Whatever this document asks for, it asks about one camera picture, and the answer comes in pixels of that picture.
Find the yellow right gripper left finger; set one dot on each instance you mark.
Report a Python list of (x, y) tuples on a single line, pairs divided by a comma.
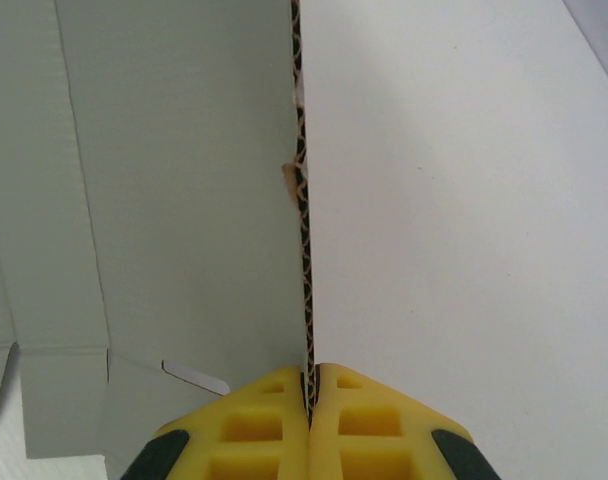
[(209, 430)]

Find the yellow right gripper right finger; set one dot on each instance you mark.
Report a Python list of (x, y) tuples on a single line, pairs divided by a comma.
[(414, 425)]

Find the grey cloth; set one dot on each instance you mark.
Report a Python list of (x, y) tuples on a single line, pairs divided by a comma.
[(184, 200)]

